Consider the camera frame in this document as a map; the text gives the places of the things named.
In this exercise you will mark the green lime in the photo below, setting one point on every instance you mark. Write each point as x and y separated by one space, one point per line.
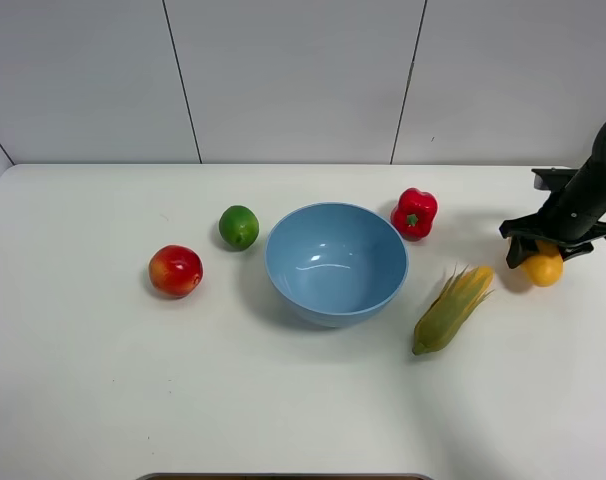
239 227

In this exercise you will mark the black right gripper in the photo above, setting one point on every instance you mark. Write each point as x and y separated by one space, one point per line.
570 217

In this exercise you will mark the red bell pepper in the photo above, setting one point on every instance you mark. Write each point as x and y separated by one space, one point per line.
414 214

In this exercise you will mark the corn cob with husk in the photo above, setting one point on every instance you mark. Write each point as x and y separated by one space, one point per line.
459 297

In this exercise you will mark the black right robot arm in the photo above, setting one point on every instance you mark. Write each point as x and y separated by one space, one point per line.
571 217

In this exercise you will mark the yellow mango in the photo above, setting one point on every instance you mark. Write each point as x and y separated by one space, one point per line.
546 267

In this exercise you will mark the blue plastic bowl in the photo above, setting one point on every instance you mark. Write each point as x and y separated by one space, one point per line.
335 264

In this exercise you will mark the red apple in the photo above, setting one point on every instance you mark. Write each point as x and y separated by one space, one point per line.
175 270

